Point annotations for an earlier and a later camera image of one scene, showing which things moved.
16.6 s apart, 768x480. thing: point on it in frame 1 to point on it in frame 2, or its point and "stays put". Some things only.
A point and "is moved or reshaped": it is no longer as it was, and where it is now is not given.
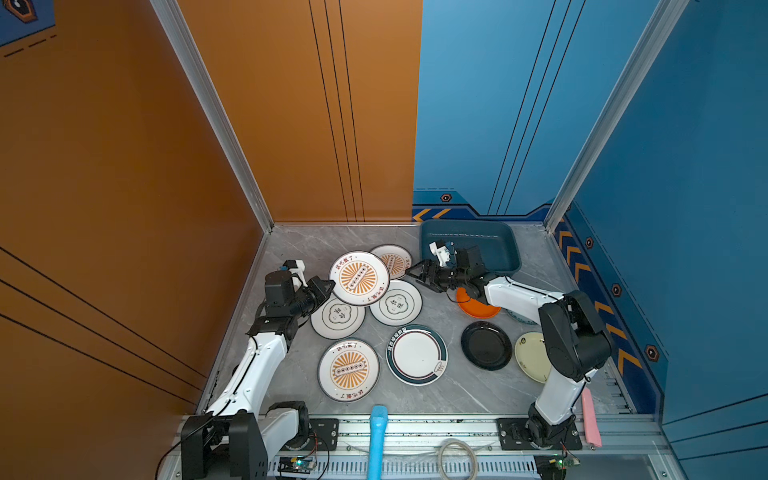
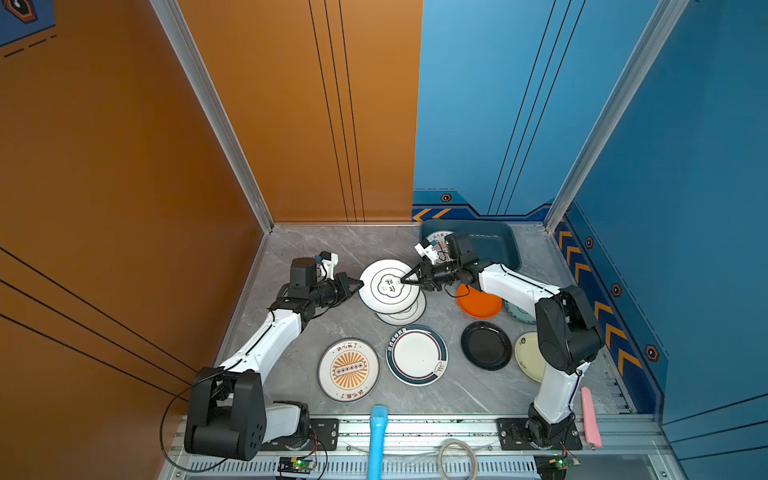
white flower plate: [337, 319] to [383, 289]
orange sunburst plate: [361, 278] is moved or reshaped
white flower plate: [401, 305] stays put
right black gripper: [428, 266] stays put
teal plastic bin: [495, 240] stays put
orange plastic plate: [474, 308] stays put
